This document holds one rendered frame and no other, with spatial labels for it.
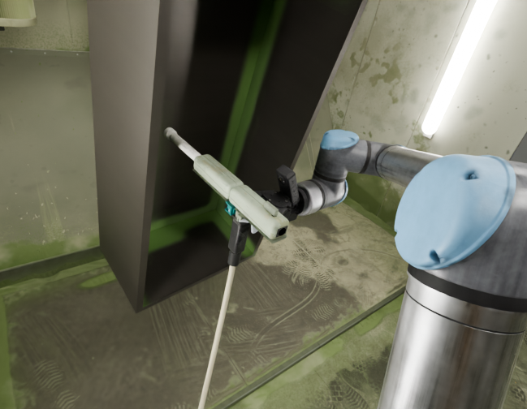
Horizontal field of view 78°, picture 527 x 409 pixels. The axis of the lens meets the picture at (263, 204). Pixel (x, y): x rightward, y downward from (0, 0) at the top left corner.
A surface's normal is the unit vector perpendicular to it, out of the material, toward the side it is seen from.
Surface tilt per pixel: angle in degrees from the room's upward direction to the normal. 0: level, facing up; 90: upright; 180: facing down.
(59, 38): 90
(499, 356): 67
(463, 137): 90
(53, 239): 57
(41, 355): 0
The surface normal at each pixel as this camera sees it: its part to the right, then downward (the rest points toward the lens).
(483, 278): -0.43, 0.09
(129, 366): 0.16, -0.83
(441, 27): -0.80, 0.21
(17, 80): 0.58, -0.02
